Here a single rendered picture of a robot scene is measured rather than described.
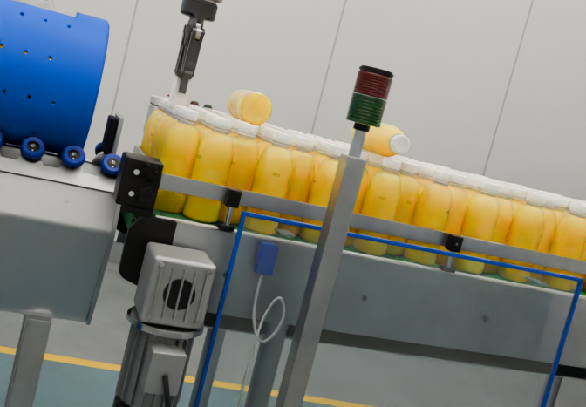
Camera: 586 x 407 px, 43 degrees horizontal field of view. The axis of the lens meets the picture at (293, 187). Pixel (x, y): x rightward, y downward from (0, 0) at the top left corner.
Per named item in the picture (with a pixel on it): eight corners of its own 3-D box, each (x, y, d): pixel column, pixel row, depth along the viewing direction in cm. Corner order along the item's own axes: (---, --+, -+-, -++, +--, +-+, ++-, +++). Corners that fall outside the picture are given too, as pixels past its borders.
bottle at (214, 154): (206, 215, 152) (228, 127, 150) (223, 225, 146) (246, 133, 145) (175, 212, 148) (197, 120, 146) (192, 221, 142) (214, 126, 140)
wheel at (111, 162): (101, 154, 147) (103, 149, 146) (124, 159, 149) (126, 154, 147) (98, 174, 145) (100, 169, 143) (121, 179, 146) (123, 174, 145)
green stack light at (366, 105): (339, 118, 135) (346, 91, 134) (371, 125, 137) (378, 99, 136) (353, 121, 129) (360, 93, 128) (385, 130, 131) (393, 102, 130)
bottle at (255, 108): (234, 107, 157) (216, 101, 175) (255, 132, 159) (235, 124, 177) (258, 85, 158) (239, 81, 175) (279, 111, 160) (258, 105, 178)
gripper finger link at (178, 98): (191, 78, 158) (192, 78, 157) (183, 111, 158) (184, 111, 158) (177, 75, 157) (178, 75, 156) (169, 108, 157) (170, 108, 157)
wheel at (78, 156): (62, 146, 145) (64, 141, 143) (85, 151, 146) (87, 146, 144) (58, 166, 142) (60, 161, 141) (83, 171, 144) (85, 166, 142)
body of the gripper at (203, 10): (180, -4, 160) (170, 37, 161) (187, -7, 152) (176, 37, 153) (214, 5, 162) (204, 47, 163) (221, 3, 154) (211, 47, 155)
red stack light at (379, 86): (346, 91, 134) (352, 69, 134) (378, 99, 136) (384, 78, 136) (360, 93, 128) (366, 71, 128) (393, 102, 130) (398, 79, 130)
